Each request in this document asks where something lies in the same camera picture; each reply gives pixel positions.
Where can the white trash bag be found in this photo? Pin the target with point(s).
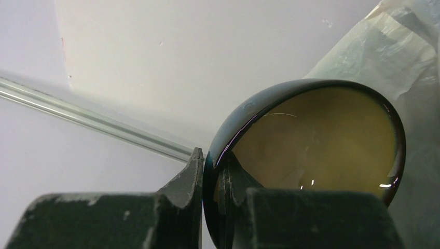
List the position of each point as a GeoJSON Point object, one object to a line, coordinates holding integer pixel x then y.
{"type": "Point", "coordinates": [395, 50]}

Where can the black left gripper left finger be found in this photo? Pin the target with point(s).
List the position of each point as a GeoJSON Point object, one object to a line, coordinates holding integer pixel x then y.
{"type": "Point", "coordinates": [168, 218]}

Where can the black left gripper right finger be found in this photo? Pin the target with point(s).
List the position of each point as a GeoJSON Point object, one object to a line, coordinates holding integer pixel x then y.
{"type": "Point", "coordinates": [257, 217]}

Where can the brown bowl with nuggets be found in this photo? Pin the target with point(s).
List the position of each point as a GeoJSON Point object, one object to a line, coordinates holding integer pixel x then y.
{"type": "Point", "coordinates": [310, 134]}

